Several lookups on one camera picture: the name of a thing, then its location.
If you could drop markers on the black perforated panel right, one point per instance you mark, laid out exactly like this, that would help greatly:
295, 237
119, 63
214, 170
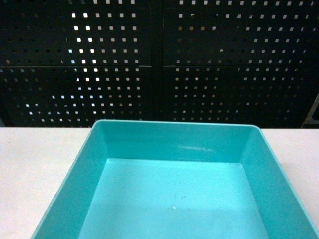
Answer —
240, 61

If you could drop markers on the black perforated panel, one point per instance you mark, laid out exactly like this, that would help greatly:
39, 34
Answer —
69, 63
240, 61

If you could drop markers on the black perforated panel left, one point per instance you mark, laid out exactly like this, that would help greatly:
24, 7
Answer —
69, 63

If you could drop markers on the turquoise plastic tray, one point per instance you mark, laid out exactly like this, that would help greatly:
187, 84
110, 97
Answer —
175, 180

